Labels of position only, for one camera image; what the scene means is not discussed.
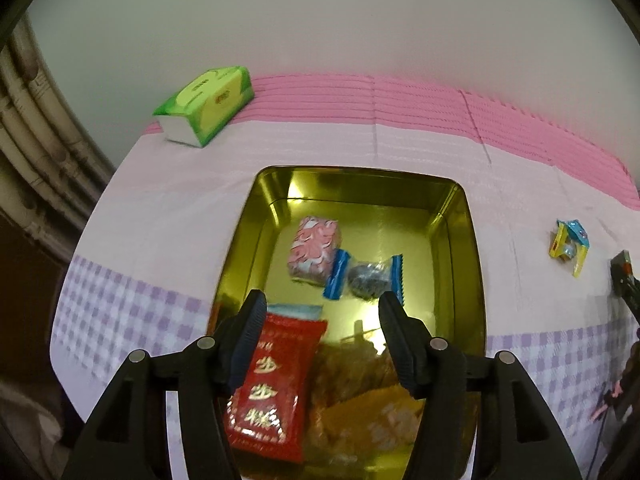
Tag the beige patterned curtain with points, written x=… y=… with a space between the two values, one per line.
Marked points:
x=52 y=174

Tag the pink and purple checked tablecloth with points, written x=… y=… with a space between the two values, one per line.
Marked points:
x=147 y=265

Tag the grey foil snack packet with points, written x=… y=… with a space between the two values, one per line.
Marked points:
x=625 y=284

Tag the green tissue pack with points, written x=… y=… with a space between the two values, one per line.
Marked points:
x=199 y=111

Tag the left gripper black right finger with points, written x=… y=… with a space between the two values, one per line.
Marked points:
x=482 y=414

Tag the pink patterned snack packet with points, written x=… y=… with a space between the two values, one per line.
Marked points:
x=313 y=250

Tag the small blue-ended foil candy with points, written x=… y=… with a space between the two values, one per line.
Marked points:
x=366 y=280

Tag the clear orange cracker packet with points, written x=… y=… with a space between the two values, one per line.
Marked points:
x=343 y=371

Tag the blue candy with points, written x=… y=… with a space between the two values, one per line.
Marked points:
x=571 y=238

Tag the yellow snack packet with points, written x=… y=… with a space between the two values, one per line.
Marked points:
x=377 y=421

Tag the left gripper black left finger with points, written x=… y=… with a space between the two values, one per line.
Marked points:
x=125 y=436

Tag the brown and gold toffee tin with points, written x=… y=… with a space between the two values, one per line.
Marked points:
x=381 y=214

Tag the yellow candy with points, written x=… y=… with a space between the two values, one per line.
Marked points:
x=578 y=263

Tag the red snack packet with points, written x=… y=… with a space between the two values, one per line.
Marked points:
x=266 y=416

